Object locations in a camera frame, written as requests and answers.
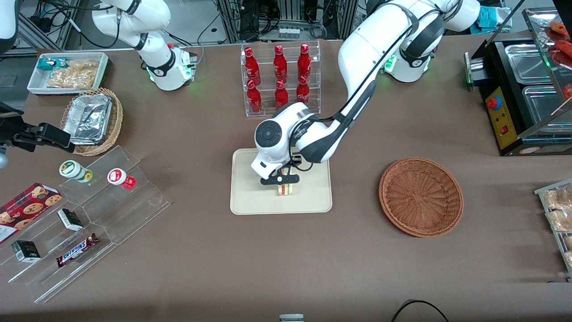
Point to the red label white-lid jar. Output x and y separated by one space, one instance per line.
118 177

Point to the brown round wicker basket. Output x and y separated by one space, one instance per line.
420 197

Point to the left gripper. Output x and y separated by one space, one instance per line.
296 159

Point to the clear acrylic bottle rack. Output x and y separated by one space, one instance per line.
268 76

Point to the tray of wrapped bread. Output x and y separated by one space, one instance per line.
543 197

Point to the green label white-lid jar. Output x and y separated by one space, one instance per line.
71 169

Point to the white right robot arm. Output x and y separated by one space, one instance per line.
156 58

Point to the small grey device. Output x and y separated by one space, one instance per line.
291 318

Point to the cream rectangular serving tray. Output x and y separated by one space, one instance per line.
250 192

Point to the red emergency stop button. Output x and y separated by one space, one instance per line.
494 103

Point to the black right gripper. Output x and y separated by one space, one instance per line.
13 130

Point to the light tan wicker basket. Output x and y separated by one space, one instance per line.
114 120

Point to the red cola bottle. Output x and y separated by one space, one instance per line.
252 67
254 99
303 96
304 62
280 65
281 98

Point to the clear acrylic stepped display stand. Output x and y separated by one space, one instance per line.
120 210

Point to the red tartan cookie box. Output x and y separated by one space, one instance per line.
27 208

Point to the teal snack packet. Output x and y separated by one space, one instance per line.
49 63

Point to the white rectangular snack bin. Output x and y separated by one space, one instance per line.
35 85

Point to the aluminium foil container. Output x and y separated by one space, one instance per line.
87 118

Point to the Snickers chocolate bar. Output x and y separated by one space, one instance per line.
77 250

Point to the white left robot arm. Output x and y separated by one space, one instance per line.
357 49

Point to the stainless steel pan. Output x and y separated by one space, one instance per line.
543 107
529 65

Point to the wrapped bread packet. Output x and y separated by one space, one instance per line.
568 241
558 199
568 258
561 220

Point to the triangle sandwich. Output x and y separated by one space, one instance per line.
286 189

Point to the red food piece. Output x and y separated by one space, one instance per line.
558 29
564 47

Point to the small black carton box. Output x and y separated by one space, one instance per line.
70 219
26 251

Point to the clear bag of crackers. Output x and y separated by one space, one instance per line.
73 76

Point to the black food warmer machine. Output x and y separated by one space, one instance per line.
502 125

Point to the teal plastic bag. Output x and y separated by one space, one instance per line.
489 20

